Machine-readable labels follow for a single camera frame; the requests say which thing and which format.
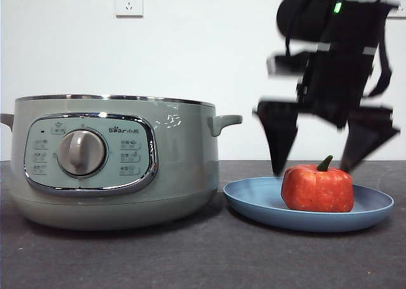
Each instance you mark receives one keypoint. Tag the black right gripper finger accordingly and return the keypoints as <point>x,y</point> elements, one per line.
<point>364,137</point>
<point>280,133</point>

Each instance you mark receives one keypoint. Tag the orange pumpkin with green stem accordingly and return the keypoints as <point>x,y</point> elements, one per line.
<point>317,190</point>

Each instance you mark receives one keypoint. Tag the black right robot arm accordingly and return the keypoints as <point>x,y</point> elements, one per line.
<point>336,73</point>

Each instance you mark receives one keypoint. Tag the blue plate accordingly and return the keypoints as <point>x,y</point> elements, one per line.
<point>253,194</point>

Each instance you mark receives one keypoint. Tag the pale green electric steamer pot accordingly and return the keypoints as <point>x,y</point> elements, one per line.
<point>177,162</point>

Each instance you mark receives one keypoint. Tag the white wall socket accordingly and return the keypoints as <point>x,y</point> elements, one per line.
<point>129,3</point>
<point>400,11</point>

